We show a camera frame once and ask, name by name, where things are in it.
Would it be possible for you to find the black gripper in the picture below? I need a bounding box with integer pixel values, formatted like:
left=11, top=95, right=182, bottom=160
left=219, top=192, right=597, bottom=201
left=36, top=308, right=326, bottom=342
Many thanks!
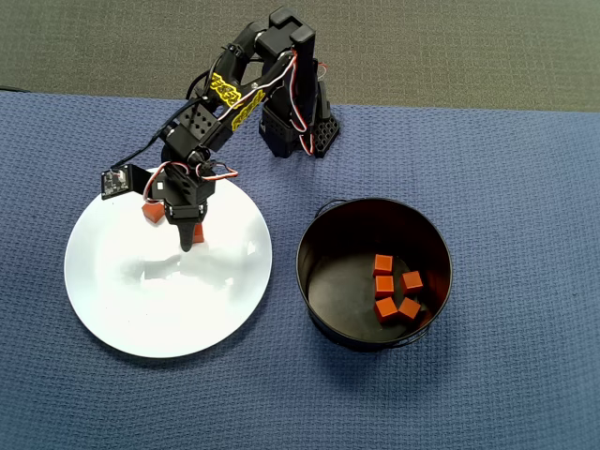
left=149, top=161, right=218, bottom=253

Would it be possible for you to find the white round plate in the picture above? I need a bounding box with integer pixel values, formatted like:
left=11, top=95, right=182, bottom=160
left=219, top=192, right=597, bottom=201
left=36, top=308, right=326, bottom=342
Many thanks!
left=63, top=165, right=274, bottom=360

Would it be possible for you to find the black metal bucket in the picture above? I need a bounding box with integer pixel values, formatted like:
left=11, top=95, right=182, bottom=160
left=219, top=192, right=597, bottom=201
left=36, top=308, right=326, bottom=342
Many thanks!
left=294, top=197, right=455, bottom=353

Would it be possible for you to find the blue woven table cloth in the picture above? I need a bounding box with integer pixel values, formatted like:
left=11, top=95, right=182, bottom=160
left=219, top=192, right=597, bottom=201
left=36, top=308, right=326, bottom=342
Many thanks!
left=0, top=91, right=600, bottom=450

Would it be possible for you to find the red white servo wire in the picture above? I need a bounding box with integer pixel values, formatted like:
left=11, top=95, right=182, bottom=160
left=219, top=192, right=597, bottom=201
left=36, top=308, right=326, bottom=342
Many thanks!
left=213, top=46, right=329, bottom=156
left=142, top=158, right=240, bottom=205

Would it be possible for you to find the black wrist camera board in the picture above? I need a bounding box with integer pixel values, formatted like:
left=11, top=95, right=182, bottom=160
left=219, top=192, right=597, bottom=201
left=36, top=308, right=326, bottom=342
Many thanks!
left=100, top=163, right=146, bottom=202

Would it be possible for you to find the black camera cable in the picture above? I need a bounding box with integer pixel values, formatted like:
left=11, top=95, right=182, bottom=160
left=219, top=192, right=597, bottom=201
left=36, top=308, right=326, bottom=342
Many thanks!
left=122, top=69, right=217, bottom=168

